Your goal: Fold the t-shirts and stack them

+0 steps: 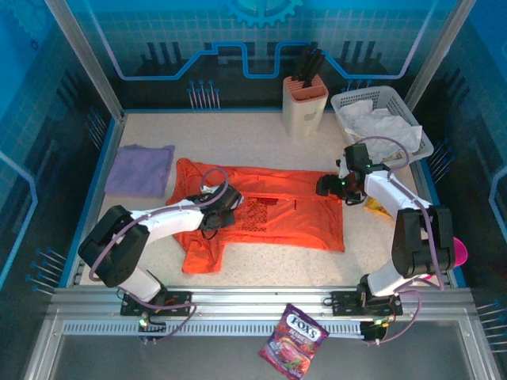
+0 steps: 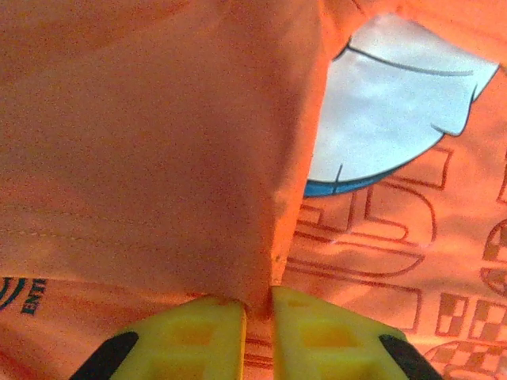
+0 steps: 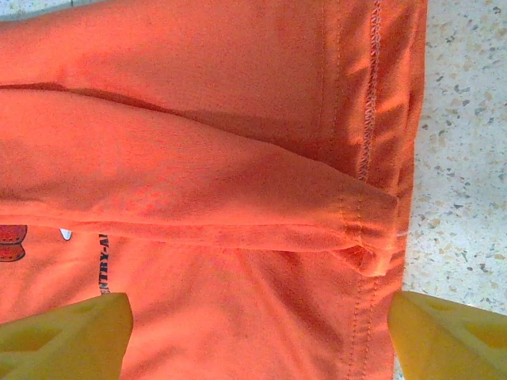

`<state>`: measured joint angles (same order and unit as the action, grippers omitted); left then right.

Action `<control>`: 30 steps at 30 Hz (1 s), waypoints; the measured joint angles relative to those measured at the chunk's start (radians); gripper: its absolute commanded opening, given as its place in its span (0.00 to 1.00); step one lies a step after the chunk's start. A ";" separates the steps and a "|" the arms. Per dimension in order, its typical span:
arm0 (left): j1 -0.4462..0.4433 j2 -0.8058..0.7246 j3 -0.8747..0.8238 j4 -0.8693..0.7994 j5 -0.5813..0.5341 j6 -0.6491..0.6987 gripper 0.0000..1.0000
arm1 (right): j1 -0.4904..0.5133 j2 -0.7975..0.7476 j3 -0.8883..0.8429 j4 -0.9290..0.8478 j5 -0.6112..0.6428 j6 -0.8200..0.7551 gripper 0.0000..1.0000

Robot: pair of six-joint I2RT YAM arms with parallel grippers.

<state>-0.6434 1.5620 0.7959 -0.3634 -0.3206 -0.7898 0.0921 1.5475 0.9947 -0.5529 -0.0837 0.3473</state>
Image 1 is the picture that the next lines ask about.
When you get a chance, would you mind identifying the orange t-shirt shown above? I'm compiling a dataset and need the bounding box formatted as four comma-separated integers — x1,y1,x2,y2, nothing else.
165,157,346,275

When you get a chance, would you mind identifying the yellow snack bag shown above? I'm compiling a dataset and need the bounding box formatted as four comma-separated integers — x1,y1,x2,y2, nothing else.
364,196,391,218

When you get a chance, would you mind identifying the white crumpled t-shirt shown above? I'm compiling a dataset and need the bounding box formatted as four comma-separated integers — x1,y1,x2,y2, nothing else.
342,99,423,159

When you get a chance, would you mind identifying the beige knife block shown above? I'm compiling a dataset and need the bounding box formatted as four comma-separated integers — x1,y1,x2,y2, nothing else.
282,76,330,139

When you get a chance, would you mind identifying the purple folded t-shirt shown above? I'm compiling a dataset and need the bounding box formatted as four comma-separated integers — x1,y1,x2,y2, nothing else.
105,143,176,199

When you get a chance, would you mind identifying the white plastic basket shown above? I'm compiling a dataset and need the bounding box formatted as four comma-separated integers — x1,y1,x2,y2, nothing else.
330,85,434,167

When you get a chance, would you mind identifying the slotted metal strip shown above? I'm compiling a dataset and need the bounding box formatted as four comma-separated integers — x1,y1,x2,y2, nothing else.
63,319,364,338

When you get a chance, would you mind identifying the small black controller board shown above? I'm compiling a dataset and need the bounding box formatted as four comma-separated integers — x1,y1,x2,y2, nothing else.
136,314,168,344
359,316,398,344

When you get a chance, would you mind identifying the pink plastic cup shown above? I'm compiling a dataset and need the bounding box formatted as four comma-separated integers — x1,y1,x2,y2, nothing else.
423,236,469,283

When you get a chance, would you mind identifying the purple Fox's candy bag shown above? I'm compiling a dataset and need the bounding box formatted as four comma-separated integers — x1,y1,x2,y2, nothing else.
257,302,330,377

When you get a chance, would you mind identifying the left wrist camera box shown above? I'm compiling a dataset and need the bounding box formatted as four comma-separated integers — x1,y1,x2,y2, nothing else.
199,184,244,211

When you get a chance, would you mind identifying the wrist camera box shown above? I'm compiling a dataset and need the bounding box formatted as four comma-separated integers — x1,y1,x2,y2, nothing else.
336,142,371,179
199,184,244,211

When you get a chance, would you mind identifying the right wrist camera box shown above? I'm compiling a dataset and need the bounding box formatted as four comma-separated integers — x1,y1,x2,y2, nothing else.
336,142,371,179

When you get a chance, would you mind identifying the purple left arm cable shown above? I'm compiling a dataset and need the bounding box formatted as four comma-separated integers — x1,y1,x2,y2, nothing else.
87,166,231,344

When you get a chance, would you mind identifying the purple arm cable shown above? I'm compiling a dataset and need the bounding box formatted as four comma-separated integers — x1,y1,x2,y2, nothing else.
352,136,444,344
87,166,231,344

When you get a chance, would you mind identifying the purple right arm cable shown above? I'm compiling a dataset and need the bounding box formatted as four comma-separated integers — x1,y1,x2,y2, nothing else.
352,136,444,344

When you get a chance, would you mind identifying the aluminium frame rail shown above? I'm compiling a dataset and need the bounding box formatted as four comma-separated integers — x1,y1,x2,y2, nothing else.
23,287,500,380

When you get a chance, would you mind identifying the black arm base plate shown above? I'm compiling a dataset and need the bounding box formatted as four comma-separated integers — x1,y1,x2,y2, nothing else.
120,291,193,317
330,291,403,317

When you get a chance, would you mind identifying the aluminium corner post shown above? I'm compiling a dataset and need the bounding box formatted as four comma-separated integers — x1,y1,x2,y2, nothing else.
400,0,478,118
44,0,126,120

